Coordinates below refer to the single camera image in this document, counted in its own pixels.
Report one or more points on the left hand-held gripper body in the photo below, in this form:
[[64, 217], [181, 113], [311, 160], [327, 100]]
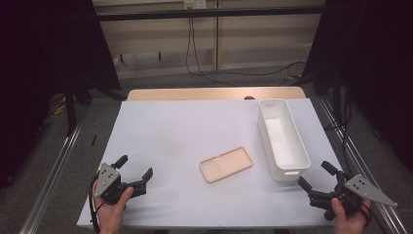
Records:
[[108, 182]]

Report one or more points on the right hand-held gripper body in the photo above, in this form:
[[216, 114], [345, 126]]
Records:
[[357, 190]]

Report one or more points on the peach phone case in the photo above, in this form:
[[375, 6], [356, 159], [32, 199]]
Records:
[[226, 164]]

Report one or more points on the person's left hand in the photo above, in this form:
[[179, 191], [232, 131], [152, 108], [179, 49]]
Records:
[[112, 214]]

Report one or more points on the person's right hand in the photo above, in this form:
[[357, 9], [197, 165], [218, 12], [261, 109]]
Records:
[[349, 222]]

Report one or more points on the small black floor object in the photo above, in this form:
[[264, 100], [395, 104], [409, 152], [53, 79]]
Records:
[[94, 140]]

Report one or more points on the white plastic storage bin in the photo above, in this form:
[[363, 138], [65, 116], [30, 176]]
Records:
[[284, 139]]

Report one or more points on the white table mat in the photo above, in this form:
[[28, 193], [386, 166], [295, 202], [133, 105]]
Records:
[[181, 130]]

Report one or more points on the wooden table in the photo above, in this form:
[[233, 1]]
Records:
[[211, 93]]

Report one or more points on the dark curtain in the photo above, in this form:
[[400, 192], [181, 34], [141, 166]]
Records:
[[39, 65], [373, 65]]

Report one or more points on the black horizontal bar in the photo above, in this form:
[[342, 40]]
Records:
[[211, 13]]

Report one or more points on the white power outlet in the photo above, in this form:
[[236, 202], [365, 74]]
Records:
[[195, 4]]

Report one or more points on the metal floor rail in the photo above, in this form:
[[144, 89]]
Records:
[[48, 185], [383, 208]]

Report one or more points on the black stand post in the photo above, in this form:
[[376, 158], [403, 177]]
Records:
[[337, 97], [70, 110]]

